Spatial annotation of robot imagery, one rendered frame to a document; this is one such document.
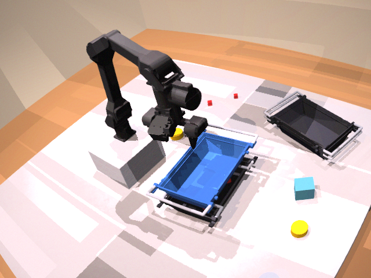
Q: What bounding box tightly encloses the light blue block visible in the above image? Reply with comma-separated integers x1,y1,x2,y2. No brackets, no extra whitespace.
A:
294,177,315,201

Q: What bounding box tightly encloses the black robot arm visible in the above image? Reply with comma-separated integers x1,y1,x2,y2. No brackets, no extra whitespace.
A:
86,30,202,142

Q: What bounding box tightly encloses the grey cylinder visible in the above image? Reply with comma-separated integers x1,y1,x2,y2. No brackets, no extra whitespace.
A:
259,272,279,278

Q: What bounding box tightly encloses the yellow short cylinder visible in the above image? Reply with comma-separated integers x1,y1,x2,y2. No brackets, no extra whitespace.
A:
171,128,184,141
290,220,308,238

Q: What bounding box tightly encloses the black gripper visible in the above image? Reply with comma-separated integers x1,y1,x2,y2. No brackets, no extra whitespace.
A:
141,104,208,149

